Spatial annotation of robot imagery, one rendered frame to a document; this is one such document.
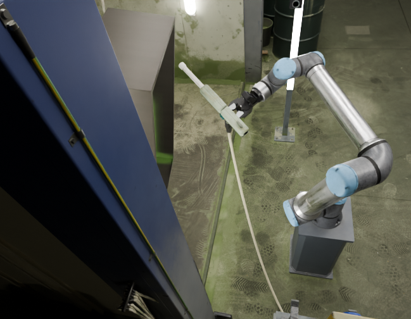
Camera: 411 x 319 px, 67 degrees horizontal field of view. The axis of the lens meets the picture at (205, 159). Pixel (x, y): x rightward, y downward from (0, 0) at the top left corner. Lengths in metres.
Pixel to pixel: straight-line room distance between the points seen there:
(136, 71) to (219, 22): 2.24
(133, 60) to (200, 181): 1.69
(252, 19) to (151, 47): 2.07
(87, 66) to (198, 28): 3.20
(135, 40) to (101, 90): 1.12
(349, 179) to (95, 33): 0.97
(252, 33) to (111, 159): 3.14
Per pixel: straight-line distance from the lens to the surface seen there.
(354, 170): 1.23
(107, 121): 0.49
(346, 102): 1.41
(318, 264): 2.39
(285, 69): 1.47
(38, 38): 0.39
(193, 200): 2.80
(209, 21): 3.56
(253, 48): 3.64
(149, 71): 1.39
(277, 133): 3.30
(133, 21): 1.73
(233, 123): 1.44
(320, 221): 1.97
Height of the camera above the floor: 2.39
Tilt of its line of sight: 50 degrees down
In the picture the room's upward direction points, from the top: 10 degrees counter-clockwise
